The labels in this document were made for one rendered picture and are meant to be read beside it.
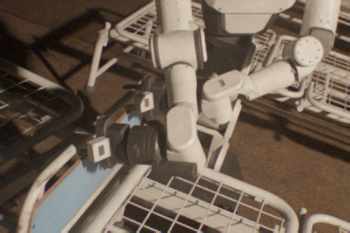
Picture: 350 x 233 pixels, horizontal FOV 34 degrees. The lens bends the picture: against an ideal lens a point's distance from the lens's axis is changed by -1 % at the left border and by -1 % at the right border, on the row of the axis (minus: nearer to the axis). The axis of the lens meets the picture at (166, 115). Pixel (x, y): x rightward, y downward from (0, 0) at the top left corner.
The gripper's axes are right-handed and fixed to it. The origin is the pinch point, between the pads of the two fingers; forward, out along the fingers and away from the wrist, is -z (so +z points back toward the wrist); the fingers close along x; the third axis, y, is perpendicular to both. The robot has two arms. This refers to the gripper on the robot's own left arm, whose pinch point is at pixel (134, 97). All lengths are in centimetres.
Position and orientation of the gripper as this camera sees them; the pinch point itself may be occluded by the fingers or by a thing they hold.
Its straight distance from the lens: 159.1
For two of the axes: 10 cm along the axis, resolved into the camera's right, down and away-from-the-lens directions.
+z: 9.5, 0.5, -3.1
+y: -3.1, 3.8, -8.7
